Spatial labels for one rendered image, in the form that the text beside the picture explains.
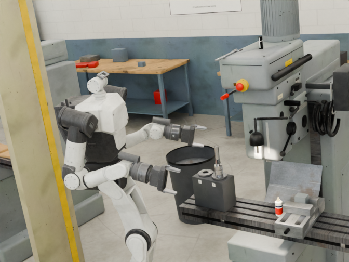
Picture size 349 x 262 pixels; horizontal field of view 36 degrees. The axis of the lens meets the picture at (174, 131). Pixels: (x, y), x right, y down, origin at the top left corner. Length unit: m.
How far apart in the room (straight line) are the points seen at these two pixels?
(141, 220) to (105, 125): 0.55
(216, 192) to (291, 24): 1.02
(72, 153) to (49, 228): 1.67
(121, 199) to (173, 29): 5.67
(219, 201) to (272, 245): 0.40
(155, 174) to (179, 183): 2.52
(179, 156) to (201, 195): 2.02
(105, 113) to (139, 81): 6.27
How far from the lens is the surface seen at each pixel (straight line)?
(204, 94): 8.14
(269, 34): 2.91
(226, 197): 3.10
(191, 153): 5.19
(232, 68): 2.60
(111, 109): 2.57
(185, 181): 4.83
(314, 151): 3.23
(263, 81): 2.55
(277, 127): 2.76
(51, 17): 9.86
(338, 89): 2.88
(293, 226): 2.80
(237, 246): 2.97
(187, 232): 4.93
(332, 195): 3.32
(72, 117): 2.45
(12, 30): 3.74
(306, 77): 3.04
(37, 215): 3.99
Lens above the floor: 2.40
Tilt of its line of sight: 18 degrees down
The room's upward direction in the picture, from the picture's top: 7 degrees counter-clockwise
